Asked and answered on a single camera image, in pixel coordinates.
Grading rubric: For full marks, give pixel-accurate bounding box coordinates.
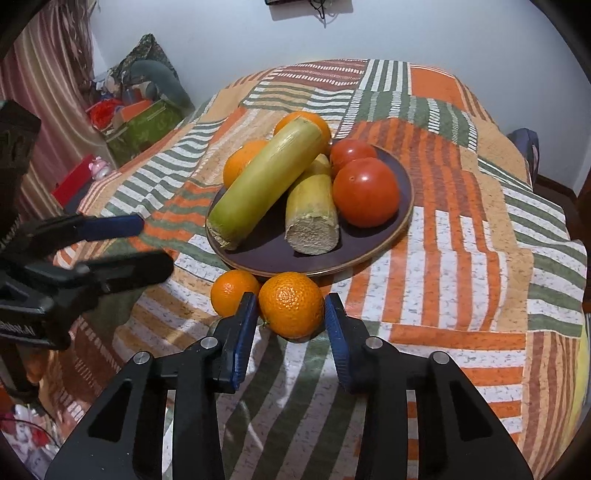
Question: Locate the large orange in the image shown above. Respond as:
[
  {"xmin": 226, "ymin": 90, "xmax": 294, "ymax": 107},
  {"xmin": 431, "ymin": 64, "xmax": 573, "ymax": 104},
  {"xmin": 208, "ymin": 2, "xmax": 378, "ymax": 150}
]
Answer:
[
  {"xmin": 222, "ymin": 139, "xmax": 267, "ymax": 189},
  {"xmin": 259, "ymin": 272, "xmax": 325, "ymax": 340}
]

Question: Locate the short yellow cane piece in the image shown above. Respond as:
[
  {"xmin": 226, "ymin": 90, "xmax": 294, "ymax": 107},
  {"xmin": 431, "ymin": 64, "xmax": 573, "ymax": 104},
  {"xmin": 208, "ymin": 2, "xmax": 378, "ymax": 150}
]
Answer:
[{"xmin": 284, "ymin": 154, "xmax": 339, "ymax": 256}]

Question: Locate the long yellow-green cane piece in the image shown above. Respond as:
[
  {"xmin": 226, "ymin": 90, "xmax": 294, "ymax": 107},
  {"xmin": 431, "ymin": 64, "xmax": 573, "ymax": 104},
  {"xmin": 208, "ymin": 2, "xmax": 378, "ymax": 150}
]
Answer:
[{"xmin": 206, "ymin": 117, "xmax": 327, "ymax": 250}]

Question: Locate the red tomato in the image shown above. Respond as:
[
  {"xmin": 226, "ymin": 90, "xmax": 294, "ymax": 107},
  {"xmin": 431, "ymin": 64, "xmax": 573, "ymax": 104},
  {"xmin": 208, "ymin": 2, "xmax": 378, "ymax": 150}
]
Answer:
[
  {"xmin": 329, "ymin": 138, "xmax": 378, "ymax": 177},
  {"xmin": 332, "ymin": 157, "xmax": 401, "ymax": 228}
]

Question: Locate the red box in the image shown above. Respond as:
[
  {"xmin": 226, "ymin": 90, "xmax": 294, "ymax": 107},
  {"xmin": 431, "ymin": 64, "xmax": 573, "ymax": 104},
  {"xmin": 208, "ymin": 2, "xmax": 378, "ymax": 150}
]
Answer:
[{"xmin": 52, "ymin": 154, "xmax": 96, "ymax": 207}]

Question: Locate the pink toy figure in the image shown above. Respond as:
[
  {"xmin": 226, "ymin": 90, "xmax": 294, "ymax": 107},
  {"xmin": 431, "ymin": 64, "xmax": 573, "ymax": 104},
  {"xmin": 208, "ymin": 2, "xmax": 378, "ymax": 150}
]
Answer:
[{"xmin": 88, "ymin": 156, "xmax": 113, "ymax": 181}]

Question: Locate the green storage box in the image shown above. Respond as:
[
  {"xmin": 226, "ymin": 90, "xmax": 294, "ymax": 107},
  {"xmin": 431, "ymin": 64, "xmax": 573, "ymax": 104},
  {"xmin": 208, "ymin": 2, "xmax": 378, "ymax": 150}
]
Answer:
[{"xmin": 105, "ymin": 100, "xmax": 183, "ymax": 167}]

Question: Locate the small orange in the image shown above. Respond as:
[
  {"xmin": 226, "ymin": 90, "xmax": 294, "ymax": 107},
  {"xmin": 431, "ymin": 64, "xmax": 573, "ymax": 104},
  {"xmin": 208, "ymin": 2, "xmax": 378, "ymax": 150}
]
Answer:
[
  {"xmin": 209, "ymin": 270, "xmax": 260, "ymax": 318},
  {"xmin": 272, "ymin": 110, "xmax": 334, "ymax": 156}
]

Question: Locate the striped patchwork bedspread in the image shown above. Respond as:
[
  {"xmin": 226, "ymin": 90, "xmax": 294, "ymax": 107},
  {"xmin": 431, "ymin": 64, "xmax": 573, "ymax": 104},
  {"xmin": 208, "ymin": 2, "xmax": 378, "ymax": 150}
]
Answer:
[{"xmin": 42, "ymin": 59, "xmax": 589, "ymax": 478}]

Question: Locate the striped curtain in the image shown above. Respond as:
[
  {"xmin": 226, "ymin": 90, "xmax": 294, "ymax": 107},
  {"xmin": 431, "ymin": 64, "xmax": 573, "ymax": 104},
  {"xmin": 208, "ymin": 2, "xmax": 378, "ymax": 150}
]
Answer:
[{"xmin": 1, "ymin": 1, "xmax": 111, "ymax": 219}]

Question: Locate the purple ceramic plate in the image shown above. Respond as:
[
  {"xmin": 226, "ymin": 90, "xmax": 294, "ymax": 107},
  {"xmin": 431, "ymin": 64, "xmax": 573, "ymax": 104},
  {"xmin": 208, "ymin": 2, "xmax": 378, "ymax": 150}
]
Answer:
[{"xmin": 206, "ymin": 148, "xmax": 414, "ymax": 278}]

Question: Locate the grey plush toy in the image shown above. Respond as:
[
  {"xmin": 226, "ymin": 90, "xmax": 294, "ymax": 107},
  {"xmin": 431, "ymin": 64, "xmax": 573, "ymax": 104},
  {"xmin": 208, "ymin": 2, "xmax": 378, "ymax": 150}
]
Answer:
[{"xmin": 129, "ymin": 60, "xmax": 194, "ymax": 113}]

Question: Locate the small orange behind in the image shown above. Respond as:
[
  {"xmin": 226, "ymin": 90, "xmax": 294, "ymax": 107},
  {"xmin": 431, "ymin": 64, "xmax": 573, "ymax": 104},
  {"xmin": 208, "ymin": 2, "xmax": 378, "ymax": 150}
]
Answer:
[{"xmin": 272, "ymin": 110, "xmax": 334, "ymax": 156}]

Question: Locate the blue purple pillow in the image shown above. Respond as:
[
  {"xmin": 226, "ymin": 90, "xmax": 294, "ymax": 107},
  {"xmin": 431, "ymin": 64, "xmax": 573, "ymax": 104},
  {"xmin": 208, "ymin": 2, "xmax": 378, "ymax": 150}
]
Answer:
[{"xmin": 507, "ymin": 128, "xmax": 540, "ymax": 183}]

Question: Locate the wall-mounted black monitor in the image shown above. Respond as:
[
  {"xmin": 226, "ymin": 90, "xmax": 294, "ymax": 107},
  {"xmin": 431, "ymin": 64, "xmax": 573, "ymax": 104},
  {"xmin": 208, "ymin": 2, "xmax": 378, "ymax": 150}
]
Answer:
[{"xmin": 264, "ymin": 0, "xmax": 325, "ymax": 6}]

